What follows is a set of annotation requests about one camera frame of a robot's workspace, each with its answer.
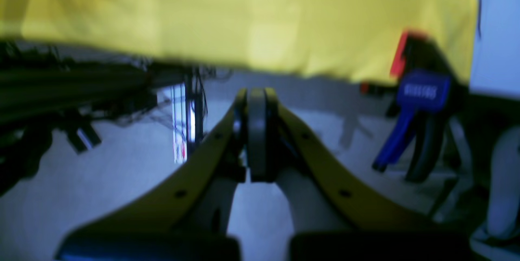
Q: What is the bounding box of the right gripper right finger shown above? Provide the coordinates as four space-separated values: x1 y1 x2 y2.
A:
264 88 434 231

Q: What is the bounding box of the yellow table cloth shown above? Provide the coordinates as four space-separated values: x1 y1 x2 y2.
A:
1 0 478 85

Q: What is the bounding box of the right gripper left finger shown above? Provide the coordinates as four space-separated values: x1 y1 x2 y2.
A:
81 88 267 235

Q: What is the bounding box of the blue black clamp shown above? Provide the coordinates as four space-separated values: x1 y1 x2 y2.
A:
360 30 464 183

